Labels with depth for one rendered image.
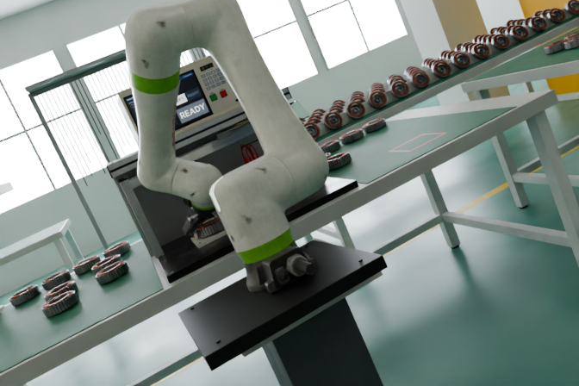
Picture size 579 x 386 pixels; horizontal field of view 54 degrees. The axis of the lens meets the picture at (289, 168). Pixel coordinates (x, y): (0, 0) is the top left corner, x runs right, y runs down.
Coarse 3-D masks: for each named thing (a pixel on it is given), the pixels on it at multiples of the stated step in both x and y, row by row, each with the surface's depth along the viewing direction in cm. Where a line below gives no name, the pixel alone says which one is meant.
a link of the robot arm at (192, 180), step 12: (180, 168) 149; (192, 168) 149; (204, 168) 149; (216, 168) 152; (180, 180) 148; (192, 180) 147; (204, 180) 147; (180, 192) 149; (192, 192) 148; (204, 192) 148; (204, 204) 153
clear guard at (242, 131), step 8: (296, 104) 180; (296, 112) 178; (304, 112) 178; (248, 120) 190; (232, 128) 180; (240, 128) 175; (248, 128) 175; (240, 136) 173; (248, 136) 173; (256, 136) 173; (240, 144) 171; (248, 144) 172
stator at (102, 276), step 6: (114, 264) 200; (120, 264) 195; (126, 264) 197; (102, 270) 198; (108, 270) 199; (114, 270) 192; (120, 270) 193; (126, 270) 195; (96, 276) 193; (102, 276) 191; (108, 276) 191; (114, 276) 191; (120, 276) 193; (102, 282) 192; (108, 282) 192
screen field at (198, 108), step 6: (198, 102) 195; (204, 102) 195; (186, 108) 194; (192, 108) 194; (198, 108) 195; (204, 108) 195; (180, 114) 193; (186, 114) 194; (192, 114) 194; (198, 114) 195; (180, 120) 193; (186, 120) 194
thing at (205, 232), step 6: (204, 222) 186; (210, 222) 187; (216, 222) 179; (198, 228) 181; (204, 228) 179; (210, 228) 180; (216, 228) 179; (222, 228) 180; (198, 234) 181; (204, 234) 180; (210, 234) 179
